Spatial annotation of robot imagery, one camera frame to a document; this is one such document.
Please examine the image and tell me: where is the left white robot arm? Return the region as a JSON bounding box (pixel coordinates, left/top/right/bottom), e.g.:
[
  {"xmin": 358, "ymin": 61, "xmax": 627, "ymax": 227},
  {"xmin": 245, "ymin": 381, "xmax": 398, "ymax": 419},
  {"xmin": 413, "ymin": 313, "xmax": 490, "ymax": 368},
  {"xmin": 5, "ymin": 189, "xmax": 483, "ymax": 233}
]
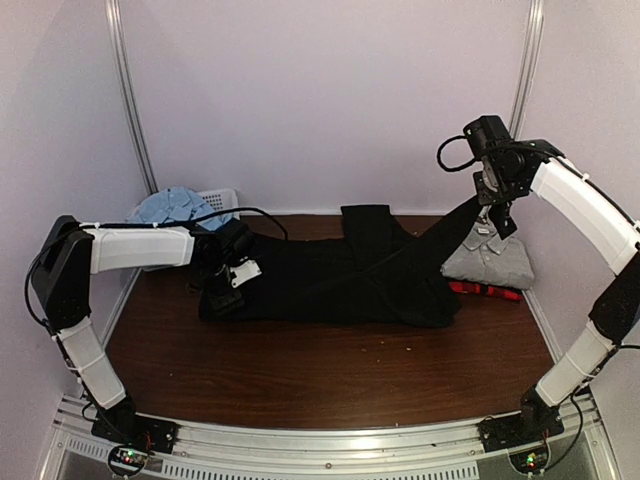
[{"xmin": 25, "ymin": 215, "xmax": 262, "ymax": 444}]

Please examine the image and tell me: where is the red black plaid shirt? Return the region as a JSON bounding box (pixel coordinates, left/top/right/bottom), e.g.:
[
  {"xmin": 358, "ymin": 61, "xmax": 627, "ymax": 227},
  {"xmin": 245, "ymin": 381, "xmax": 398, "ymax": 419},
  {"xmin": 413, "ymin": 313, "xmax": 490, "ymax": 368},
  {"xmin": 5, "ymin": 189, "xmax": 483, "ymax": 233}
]
[{"xmin": 448, "ymin": 281, "xmax": 524, "ymax": 302}]

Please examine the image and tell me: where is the black long sleeve shirt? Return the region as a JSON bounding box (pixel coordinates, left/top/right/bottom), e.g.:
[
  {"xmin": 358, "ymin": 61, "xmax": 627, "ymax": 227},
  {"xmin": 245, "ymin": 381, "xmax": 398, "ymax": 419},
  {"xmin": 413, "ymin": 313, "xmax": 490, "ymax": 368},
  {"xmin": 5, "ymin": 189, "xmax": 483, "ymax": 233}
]
[{"xmin": 197, "ymin": 194, "xmax": 484, "ymax": 329}]

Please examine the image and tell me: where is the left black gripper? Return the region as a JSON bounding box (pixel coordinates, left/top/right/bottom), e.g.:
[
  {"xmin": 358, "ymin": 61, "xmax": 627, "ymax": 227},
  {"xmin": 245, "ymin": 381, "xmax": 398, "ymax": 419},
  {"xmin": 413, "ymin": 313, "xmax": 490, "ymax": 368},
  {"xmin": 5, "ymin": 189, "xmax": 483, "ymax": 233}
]
[{"xmin": 196, "ymin": 260, "xmax": 244, "ymax": 316}]

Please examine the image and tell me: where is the aluminium frame post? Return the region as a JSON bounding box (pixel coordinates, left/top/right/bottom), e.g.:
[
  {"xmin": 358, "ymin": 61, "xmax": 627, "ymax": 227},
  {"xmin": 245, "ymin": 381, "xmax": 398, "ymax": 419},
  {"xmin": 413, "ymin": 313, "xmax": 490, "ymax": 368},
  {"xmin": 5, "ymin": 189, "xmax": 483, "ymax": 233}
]
[
  {"xmin": 509, "ymin": 0, "xmax": 544, "ymax": 138},
  {"xmin": 104, "ymin": 0, "xmax": 158, "ymax": 195}
]

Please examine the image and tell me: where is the left aluminium frame post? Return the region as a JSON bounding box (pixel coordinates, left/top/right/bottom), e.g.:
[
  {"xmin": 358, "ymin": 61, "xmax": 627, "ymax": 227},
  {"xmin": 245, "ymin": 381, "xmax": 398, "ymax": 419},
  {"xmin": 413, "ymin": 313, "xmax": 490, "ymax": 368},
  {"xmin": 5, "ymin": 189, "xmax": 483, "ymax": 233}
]
[{"xmin": 104, "ymin": 0, "xmax": 158, "ymax": 195}]

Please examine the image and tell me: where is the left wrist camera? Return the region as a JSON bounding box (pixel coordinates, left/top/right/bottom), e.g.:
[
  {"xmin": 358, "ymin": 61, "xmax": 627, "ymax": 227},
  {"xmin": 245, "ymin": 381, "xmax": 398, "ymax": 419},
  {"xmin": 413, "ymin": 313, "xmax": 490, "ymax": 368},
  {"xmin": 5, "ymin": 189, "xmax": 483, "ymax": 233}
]
[{"xmin": 229, "ymin": 259, "xmax": 262, "ymax": 289}]

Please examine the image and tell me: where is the left black camera cable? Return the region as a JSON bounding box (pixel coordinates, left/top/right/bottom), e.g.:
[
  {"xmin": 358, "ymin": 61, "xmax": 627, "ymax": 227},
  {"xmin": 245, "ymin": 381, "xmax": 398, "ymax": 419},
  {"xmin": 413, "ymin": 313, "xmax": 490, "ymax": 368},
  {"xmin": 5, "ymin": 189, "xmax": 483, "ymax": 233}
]
[{"xmin": 184, "ymin": 206, "xmax": 291, "ymax": 241}]

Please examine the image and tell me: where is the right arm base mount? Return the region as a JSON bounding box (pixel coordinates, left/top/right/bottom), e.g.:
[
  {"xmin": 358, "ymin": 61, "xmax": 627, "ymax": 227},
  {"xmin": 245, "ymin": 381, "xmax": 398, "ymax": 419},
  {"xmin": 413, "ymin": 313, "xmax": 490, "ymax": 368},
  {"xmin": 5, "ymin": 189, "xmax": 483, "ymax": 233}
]
[{"xmin": 477, "ymin": 387, "xmax": 564, "ymax": 476}]

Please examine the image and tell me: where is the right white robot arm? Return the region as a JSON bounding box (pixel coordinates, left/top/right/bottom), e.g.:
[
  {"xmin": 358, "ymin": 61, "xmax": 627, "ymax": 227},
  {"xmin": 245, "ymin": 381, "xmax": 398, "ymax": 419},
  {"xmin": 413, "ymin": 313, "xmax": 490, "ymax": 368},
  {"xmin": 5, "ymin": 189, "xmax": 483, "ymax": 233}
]
[{"xmin": 462, "ymin": 115, "xmax": 639, "ymax": 442}]

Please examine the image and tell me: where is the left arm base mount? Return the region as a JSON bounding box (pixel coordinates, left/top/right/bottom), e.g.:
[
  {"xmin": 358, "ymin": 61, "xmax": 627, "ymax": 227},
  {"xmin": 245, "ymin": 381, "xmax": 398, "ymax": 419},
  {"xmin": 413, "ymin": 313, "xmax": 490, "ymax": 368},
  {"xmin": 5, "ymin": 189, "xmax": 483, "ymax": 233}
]
[{"xmin": 82, "ymin": 395, "xmax": 178, "ymax": 479}]

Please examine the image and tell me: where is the right aluminium frame post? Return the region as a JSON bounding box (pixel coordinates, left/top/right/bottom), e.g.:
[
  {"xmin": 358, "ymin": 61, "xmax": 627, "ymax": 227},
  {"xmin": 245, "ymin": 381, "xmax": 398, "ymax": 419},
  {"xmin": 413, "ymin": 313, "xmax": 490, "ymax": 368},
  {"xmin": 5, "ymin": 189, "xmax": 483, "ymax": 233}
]
[{"xmin": 509, "ymin": 0, "xmax": 544, "ymax": 138}]

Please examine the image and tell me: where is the grey folded button shirt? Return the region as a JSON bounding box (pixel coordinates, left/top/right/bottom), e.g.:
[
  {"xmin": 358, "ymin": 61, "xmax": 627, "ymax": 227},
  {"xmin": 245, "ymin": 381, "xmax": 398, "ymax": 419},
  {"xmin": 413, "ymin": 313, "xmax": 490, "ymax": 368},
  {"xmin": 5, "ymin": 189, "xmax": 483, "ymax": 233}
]
[{"xmin": 441, "ymin": 213, "xmax": 535, "ymax": 290}]

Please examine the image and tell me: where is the white plastic basket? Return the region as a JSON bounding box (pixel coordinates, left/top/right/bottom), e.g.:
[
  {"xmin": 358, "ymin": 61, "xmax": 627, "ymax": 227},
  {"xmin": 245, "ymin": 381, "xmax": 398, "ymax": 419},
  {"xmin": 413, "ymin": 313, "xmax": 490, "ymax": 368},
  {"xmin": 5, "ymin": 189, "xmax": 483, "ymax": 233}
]
[{"xmin": 193, "ymin": 188, "xmax": 239, "ymax": 217}]

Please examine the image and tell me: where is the light blue shirt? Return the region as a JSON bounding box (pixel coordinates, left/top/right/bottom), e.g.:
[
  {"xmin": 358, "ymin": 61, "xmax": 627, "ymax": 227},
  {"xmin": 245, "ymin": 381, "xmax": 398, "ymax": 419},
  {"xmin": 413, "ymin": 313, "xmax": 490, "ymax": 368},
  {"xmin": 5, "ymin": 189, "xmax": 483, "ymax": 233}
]
[{"xmin": 125, "ymin": 186, "xmax": 217, "ymax": 224}]

